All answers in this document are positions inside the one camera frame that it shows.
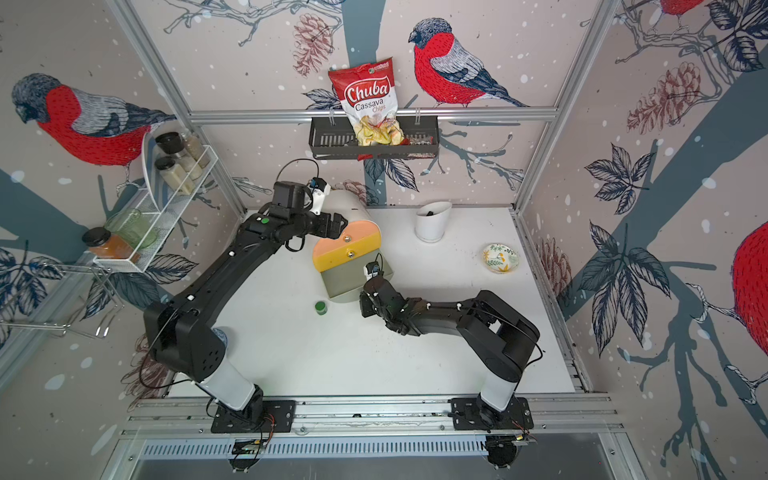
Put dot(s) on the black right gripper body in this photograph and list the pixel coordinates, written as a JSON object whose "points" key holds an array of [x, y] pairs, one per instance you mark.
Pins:
{"points": [[367, 309]]}

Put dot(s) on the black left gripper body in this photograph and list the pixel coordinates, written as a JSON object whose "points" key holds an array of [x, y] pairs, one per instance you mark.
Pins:
{"points": [[320, 225]]}

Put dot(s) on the white round drawer cabinet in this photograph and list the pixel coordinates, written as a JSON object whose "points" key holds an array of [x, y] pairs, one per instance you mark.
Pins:
{"points": [[348, 210]]}

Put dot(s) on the grey-green bottom drawer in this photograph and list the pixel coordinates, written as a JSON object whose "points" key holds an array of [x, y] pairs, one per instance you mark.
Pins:
{"points": [[344, 282]]}

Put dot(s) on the orange top drawer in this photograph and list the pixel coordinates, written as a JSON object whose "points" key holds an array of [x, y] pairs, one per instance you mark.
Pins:
{"points": [[340, 247]]}

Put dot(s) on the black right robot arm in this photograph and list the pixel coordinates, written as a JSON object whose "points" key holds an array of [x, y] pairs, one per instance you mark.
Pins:
{"points": [[504, 340]]}

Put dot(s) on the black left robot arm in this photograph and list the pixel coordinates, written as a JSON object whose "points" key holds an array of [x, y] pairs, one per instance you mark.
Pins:
{"points": [[180, 331]]}

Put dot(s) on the white ceramic utensil cup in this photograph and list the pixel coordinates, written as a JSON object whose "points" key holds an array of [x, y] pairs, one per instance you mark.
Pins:
{"points": [[431, 221]]}

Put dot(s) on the floral patterned bowl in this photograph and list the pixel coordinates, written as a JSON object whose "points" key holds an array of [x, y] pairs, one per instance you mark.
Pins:
{"points": [[500, 258]]}

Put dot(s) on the red Chuba chips bag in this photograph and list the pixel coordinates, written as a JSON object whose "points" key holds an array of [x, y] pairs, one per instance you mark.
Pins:
{"points": [[368, 97]]}

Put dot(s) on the blue patterned bowl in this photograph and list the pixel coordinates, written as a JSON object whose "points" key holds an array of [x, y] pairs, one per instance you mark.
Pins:
{"points": [[222, 336]]}

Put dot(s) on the dark-lid spice jar front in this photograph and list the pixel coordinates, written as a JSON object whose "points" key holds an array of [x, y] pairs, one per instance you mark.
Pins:
{"points": [[174, 175]]}

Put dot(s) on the dark-lid spice jar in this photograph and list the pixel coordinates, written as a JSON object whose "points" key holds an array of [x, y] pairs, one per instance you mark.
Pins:
{"points": [[172, 144], [174, 175]]}

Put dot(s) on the dark-lid spice jar back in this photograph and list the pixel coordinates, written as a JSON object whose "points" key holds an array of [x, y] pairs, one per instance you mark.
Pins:
{"points": [[172, 144]]}

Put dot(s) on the green glass cup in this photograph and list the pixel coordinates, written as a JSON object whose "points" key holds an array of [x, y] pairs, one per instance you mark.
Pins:
{"points": [[134, 227]]}

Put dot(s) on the orange sauce jar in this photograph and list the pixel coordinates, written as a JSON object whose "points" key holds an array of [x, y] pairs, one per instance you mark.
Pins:
{"points": [[107, 245]]}

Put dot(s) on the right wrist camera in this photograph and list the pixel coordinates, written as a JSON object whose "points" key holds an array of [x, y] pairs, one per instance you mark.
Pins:
{"points": [[373, 269]]}

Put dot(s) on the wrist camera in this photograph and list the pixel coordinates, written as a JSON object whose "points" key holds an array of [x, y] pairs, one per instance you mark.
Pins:
{"points": [[319, 190], [373, 269]]}

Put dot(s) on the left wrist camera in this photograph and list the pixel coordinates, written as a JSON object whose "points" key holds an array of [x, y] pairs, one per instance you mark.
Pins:
{"points": [[319, 190]]}

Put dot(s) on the black wall basket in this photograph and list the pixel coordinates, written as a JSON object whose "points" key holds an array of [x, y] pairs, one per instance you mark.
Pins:
{"points": [[335, 139]]}

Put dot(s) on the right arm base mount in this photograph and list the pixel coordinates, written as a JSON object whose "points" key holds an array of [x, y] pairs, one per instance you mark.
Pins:
{"points": [[472, 413]]}

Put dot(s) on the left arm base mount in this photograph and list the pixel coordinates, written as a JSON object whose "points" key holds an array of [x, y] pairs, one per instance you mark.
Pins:
{"points": [[260, 416]]}

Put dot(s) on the white wire wall shelf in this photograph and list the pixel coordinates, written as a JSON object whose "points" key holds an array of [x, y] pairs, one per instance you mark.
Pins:
{"points": [[162, 209]]}

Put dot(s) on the metal wire hook rack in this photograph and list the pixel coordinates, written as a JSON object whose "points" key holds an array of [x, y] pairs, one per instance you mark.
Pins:
{"points": [[58, 300]]}

